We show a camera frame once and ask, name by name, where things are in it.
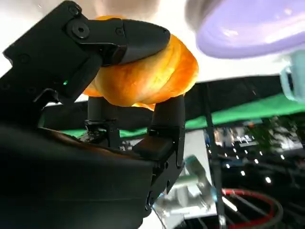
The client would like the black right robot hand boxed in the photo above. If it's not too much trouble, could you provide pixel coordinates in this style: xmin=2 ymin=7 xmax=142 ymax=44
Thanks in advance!
xmin=0 ymin=0 xmax=186 ymax=229

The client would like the orange and white bread roll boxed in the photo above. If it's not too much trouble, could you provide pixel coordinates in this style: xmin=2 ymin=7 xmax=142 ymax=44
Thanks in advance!
xmin=82 ymin=15 xmax=200 ymax=112

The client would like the black upright pole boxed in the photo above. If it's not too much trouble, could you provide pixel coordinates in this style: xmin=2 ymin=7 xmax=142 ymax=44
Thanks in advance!
xmin=203 ymin=82 xmax=227 ymax=229

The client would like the green cloth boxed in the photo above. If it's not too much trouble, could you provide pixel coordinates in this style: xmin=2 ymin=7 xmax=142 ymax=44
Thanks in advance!
xmin=59 ymin=92 xmax=305 ymax=138

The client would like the lilac plate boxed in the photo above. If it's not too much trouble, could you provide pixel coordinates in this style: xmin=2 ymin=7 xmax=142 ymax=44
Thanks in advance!
xmin=194 ymin=0 xmax=305 ymax=60

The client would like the pale green mug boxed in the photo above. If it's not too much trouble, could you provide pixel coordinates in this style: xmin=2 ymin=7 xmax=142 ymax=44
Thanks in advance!
xmin=279 ymin=51 xmax=305 ymax=104

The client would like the red and black ring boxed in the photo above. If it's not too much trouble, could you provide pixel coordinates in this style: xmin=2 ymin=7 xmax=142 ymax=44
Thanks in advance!
xmin=221 ymin=187 xmax=285 ymax=229

